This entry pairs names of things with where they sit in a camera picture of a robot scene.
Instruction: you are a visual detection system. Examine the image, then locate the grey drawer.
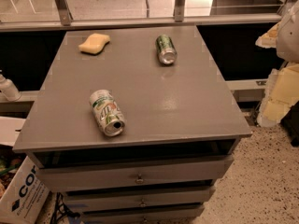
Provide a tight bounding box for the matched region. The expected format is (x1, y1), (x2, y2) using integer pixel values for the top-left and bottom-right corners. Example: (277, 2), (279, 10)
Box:
(37, 155), (234, 192)
(81, 205), (204, 224)
(64, 186), (215, 212)

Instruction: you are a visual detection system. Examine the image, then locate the left metal window post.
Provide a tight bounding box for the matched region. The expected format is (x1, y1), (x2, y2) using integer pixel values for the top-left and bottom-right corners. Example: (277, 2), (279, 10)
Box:
(54, 0), (73, 26)

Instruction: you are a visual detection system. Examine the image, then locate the bottom grey drawer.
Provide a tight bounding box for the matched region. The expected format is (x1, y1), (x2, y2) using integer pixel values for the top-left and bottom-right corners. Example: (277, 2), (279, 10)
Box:
(81, 205), (204, 224)

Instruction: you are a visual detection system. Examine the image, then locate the green soda can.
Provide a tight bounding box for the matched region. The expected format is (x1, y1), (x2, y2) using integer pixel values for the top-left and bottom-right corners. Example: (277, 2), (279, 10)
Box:
(155, 35), (178, 65)

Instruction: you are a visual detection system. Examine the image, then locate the white plastic bottle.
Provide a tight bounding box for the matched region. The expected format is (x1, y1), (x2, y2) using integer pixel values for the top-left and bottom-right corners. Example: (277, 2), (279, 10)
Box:
(0, 73), (21, 101)

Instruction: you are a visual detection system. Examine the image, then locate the top grey drawer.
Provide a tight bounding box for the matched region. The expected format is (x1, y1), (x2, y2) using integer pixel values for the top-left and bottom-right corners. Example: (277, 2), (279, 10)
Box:
(37, 155), (234, 192)

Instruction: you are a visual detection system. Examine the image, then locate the middle grey drawer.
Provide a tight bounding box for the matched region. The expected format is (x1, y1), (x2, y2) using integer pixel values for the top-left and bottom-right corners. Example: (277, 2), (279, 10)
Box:
(64, 186), (215, 212)

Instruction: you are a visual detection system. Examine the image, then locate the white cardboard box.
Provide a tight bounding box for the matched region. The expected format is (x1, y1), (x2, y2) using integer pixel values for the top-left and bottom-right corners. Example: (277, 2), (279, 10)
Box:
(0, 116), (50, 224)

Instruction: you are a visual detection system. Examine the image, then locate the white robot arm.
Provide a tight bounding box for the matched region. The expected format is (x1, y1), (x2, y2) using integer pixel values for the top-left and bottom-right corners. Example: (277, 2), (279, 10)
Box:
(255, 1), (299, 127)

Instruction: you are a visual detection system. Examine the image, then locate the black cable on floor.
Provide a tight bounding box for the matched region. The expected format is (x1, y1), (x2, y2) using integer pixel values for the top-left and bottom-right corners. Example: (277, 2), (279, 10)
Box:
(50, 192), (81, 224)

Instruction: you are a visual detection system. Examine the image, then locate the yellow sponge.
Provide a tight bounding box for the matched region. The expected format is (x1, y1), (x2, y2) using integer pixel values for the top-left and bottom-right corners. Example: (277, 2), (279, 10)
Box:
(78, 34), (110, 54)

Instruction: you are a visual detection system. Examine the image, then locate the grey drawer cabinet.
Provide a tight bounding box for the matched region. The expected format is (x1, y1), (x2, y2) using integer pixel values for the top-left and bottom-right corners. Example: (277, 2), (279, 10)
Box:
(14, 26), (250, 216)

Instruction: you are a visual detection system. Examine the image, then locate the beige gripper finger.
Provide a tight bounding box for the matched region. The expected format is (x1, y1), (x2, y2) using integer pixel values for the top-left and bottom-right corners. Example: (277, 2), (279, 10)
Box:
(257, 63), (299, 127)
(255, 23), (279, 49)

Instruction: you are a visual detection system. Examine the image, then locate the white 7up can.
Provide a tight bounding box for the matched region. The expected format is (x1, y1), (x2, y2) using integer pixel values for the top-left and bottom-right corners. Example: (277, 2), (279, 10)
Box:
(89, 90), (125, 137)

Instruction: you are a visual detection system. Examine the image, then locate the metal window post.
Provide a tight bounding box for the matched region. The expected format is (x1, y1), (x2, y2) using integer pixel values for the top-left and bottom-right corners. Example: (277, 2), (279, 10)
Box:
(54, 0), (73, 26)
(173, 0), (185, 22)

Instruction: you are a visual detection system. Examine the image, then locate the right metal window post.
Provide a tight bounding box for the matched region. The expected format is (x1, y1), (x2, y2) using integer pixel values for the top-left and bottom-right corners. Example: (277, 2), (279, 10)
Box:
(173, 0), (185, 22)

